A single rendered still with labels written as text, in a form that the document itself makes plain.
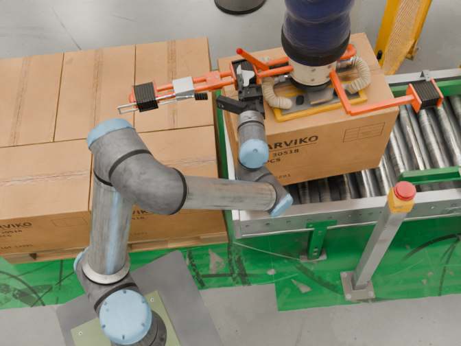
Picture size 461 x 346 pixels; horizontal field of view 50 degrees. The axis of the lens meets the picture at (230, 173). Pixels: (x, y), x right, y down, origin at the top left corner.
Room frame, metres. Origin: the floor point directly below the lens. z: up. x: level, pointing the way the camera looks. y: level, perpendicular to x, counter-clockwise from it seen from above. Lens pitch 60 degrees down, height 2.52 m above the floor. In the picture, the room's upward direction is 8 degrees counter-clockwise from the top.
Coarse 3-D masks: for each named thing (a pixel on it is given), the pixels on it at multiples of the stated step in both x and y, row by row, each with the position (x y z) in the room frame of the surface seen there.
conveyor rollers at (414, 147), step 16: (400, 112) 1.36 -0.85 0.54; (432, 128) 1.24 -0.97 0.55; (448, 128) 1.22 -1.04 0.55; (416, 144) 1.16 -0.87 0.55; (432, 144) 1.15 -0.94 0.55; (448, 144) 1.15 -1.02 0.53; (400, 160) 1.09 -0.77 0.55; (416, 160) 1.08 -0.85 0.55; (432, 160) 1.08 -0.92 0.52; (336, 176) 1.06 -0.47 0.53; (384, 176) 1.02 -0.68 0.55; (288, 192) 1.01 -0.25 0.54; (304, 192) 0.99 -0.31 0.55; (320, 192) 0.99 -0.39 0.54; (368, 192) 0.95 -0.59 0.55; (384, 192) 0.94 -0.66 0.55
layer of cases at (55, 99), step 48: (144, 48) 2.00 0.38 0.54; (192, 48) 1.96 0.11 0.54; (0, 96) 1.80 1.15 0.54; (48, 96) 1.75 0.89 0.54; (96, 96) 1.71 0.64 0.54; (0, 144) 1.49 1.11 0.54; (48, 144) 1.45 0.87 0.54; (192, 144) 1.33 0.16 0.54; (0, 192) 1.21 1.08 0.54; (48, 192) 1.18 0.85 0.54; (0, 240) 1.07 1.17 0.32; (48, 240) 1.07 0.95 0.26
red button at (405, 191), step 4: (400, 184) 0.73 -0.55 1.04; (404, 184) 0.73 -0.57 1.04; (408, 184) 0.73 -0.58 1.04; (396, 188) 0.72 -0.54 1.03; (400, 188) 0.71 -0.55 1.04; (404, 188) 0.71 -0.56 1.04; (408, 188) 0.71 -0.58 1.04; (412, 188) 0.71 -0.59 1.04; (396, 192) 0.70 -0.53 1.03; (400, 192) 0.70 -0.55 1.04; (404, 192) 0.70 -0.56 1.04; (408, 192) 0.70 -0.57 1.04; (412, 192) 0.69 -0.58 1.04; (396, 196) 0.69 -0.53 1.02; (400, 196) 0.69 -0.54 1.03; (404, 196) 0.68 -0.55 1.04; (408, 196) 0.68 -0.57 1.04; (412, 196) 0.68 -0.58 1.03; (404, 200) 0.68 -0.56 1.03; (408, 200) 0.67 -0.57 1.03
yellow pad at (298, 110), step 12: (288, 96) 1.13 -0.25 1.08; (300, 96) 1.09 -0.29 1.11; (336, 96) 1.09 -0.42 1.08; (348, 96) 1.08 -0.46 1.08; (360, 96) 1.08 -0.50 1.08; (276, 108) 1.08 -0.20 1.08; (300, 108) 1.06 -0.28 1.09; (312, 108) 1.06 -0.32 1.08; (324, 108) 1.05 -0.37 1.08; (336, 108) 1.05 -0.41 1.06; (276, 120) 1.03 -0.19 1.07
